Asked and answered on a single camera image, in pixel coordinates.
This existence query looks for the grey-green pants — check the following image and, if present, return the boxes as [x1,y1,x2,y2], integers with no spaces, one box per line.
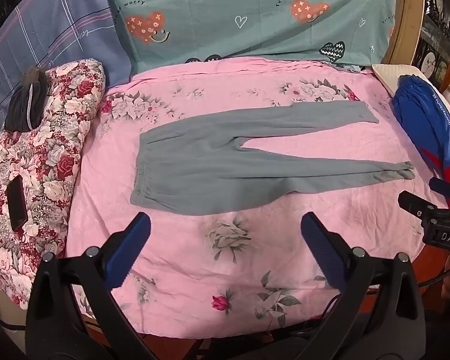
[130,101,415,216]

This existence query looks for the blue red jacket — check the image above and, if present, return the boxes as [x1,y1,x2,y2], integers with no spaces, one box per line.
[390,75,450,211]

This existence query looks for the white cushion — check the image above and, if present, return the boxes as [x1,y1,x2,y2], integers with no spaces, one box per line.
[371,63,431,97]

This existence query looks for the black smartphone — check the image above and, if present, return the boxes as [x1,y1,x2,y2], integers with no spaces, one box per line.
[5,175,28,232]

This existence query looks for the red floral quilt roll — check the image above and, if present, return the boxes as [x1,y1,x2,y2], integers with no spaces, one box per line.
[0,58,105,309]

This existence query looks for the wooden headboard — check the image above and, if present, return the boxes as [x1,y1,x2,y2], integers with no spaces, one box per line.
[382,0,425,65]

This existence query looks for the pink floral bed sheet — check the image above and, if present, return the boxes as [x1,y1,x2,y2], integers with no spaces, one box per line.
[66,58,446,338]

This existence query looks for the dark grey folded garment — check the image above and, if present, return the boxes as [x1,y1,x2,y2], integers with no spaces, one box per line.
[4,67,49,133]

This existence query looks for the blue plaid pillow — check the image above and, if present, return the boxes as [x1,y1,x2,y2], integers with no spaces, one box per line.
[0,0,131,129]

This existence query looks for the teal heart pattern pillow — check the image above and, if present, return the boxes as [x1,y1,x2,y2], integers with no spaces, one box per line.
[108,0,397,73]

